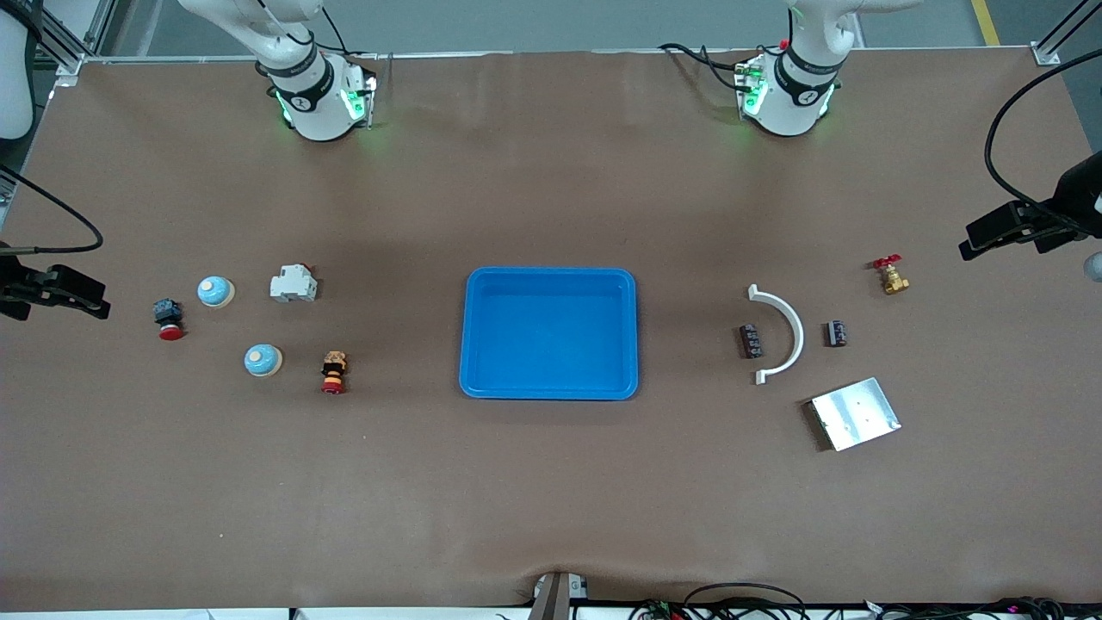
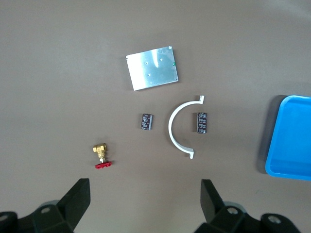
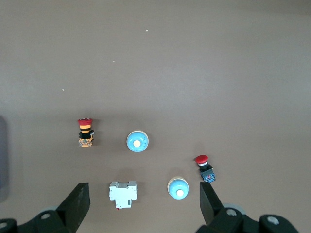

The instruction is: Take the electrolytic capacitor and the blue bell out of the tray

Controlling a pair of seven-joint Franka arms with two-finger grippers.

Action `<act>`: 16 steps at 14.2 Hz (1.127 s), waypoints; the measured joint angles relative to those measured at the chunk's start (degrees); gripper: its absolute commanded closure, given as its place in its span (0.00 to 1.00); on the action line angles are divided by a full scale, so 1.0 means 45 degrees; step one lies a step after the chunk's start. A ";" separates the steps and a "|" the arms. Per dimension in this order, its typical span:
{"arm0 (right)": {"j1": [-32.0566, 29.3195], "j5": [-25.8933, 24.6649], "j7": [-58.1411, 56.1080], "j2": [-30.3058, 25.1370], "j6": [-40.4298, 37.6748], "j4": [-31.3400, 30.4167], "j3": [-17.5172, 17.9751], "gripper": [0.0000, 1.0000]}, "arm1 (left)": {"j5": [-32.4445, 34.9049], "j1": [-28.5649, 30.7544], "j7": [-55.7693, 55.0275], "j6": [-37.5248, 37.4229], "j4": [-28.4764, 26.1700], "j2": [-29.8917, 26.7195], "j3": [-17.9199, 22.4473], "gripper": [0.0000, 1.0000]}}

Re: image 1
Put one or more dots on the orange red button switch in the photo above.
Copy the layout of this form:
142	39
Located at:
333	370

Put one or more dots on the paper table cover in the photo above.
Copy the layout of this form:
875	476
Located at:
551	499

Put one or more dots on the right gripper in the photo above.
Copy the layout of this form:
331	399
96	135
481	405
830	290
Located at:
10	282

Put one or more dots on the blue plastic tray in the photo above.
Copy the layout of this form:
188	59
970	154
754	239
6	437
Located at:
551	336

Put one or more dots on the white circuit breaker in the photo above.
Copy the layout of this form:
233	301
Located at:
293	286

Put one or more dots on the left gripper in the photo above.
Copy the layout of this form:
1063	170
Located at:
1070	204

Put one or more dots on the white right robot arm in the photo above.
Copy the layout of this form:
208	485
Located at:
314	95

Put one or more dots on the black terminal block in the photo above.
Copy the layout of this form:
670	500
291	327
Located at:
752	341

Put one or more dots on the white curved bracket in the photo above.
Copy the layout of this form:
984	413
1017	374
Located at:
800	334

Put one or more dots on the black red push button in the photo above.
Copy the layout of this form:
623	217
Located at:
168	312

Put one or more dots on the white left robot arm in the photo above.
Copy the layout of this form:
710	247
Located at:
792	95

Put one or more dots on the aluminium frame post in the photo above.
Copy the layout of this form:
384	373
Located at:
69	65
1046	54

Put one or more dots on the blue call bell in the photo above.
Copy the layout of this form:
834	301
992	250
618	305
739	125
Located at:
213	291
263	360

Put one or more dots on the silver metal plate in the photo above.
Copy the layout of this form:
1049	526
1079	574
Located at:
857	415

